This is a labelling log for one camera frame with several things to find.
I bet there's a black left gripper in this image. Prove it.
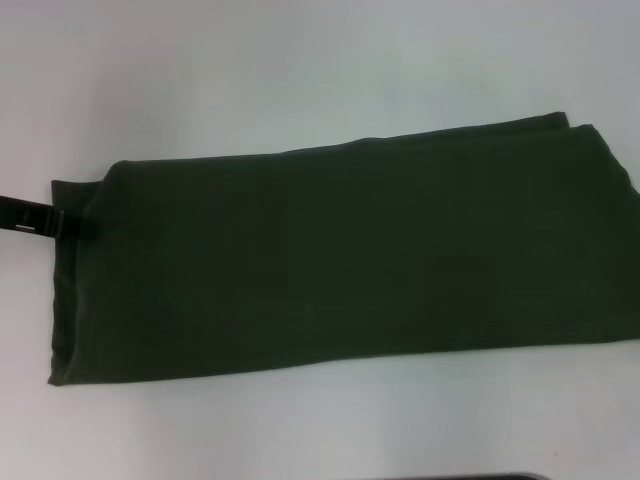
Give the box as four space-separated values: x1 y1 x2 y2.
0 193 100 241

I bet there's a dark green FREE t-shirt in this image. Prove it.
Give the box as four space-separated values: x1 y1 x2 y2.
45 110 640 387

